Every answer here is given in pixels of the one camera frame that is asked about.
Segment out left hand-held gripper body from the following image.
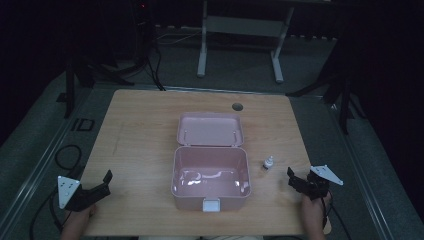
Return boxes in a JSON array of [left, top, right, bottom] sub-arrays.
[[57, 175, 105, 213]]

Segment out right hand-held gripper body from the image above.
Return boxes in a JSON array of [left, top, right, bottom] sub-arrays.
[[299, 164, 345, 202]]

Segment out person's left hand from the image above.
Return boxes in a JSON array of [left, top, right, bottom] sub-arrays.
[[60, 203, 98, 240]]

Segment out person's right hand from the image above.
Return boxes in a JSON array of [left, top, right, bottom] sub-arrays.
[[301, 191, 333, 240]]

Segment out small white dropper bottle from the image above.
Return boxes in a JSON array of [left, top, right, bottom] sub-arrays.
[[261, 155, 276, 172]]

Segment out pink plastic box with lid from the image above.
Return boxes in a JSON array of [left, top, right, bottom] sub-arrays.
[[170, 112, 252, 213]]

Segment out black metal stand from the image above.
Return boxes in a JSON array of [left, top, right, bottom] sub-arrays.
[[56, 58, 136, 119], [285, 63, 368, 136]]

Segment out dark computer tower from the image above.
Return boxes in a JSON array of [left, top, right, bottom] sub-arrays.
[[130, 0, 156, 66]]

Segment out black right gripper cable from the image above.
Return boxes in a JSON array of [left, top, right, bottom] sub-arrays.
[[320, 189, 353, 240]]

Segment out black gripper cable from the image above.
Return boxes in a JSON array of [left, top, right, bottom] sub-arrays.
[[29, 186, 69, 240], [320, 189, 353, 240]]

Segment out black looped floor cable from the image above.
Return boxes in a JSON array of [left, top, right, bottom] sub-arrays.
[[54, 144, 83, 172]]

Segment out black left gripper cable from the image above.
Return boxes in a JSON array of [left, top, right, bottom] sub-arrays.
[[29, 186, 69, 240]]

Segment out black hanging cables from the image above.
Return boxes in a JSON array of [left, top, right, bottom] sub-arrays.
[[144, 39, 167, 92]]

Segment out white floor cable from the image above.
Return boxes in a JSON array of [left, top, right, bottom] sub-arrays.
[[155, 25, 203, 46]]

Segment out white metal desk frame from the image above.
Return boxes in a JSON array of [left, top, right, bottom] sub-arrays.
[[196, 0, 296, 84]]

